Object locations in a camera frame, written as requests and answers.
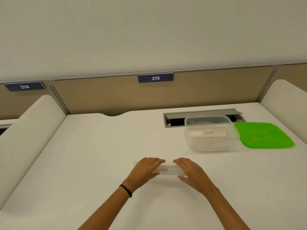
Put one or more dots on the clear plastic container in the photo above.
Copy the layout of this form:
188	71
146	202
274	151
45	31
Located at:
211	143

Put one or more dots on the wide beige partition panel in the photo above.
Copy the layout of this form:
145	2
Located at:
153	95

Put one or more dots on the grey metal partition post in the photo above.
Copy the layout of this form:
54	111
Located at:
58	98
266	86

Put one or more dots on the person's right thumb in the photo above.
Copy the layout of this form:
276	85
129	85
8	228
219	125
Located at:
182	178

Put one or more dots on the person's left thumb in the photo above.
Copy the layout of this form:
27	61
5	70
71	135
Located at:
154	175

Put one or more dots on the person's right hand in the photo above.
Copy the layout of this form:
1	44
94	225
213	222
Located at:
195	176

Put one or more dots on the black wristband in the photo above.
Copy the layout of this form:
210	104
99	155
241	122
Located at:
127	189

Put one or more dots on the person's left hand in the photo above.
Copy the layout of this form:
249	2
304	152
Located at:
142	171

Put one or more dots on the white desk side divider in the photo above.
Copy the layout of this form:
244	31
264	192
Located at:
26	141
285	105

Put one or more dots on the green plastic lid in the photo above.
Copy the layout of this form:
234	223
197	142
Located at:
262	135

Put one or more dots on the blue number sign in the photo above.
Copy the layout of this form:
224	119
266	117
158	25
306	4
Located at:
155	78
24	86

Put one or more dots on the person's left forearm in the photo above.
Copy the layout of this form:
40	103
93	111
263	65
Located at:
109	209

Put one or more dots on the white paper label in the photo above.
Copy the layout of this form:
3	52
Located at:
212	133

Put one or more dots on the person's right forearm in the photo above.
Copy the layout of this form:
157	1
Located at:
225	210

